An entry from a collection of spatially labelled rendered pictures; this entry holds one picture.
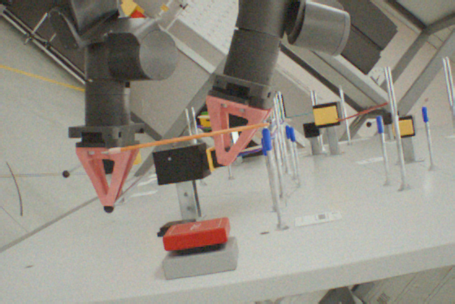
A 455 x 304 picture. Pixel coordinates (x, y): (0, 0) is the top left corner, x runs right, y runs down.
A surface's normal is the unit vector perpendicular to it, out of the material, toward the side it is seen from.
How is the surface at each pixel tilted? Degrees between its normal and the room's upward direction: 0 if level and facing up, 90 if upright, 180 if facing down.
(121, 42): 140
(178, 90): 90
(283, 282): 90
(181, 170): 96
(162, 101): 90
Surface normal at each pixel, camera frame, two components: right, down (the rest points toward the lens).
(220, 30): -0.16, -0.02
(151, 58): 0.73, 0.06
